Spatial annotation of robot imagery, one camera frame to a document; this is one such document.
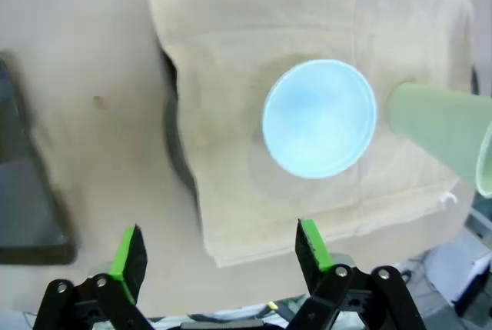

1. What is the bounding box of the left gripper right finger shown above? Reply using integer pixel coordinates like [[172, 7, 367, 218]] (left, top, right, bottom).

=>
[[286, 218, 427, 330]]

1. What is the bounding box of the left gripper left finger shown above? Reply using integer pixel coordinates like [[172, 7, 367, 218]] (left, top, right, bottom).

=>
[[32, 224, 157, 330]]

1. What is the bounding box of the light blue bowl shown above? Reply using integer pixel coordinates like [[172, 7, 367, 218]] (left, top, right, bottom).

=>
[[261, 59, 377, 180]]

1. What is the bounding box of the pale green cup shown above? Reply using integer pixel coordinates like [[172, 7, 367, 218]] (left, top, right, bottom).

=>
[[386, 82, 492, 198]]

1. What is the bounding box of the beige cloth mat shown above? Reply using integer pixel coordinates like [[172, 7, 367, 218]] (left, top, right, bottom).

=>
[[148, 0, 477, 269]]

